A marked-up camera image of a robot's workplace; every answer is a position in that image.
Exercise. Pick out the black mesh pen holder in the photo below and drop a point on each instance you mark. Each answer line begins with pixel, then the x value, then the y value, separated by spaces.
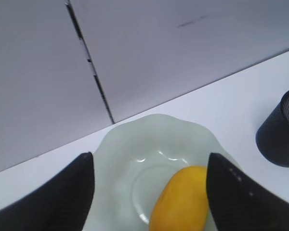
pixel 272 137

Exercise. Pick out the yellow mango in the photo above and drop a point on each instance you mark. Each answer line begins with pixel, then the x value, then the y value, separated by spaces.
pixel 183 204

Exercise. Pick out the pale green wavy plate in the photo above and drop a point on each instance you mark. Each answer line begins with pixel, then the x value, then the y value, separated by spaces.
pixel 135 161

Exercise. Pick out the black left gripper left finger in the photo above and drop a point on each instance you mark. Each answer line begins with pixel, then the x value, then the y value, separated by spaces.
pixel 61 204

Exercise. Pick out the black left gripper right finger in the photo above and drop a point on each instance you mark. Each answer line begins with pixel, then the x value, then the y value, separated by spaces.
pixel 238 203

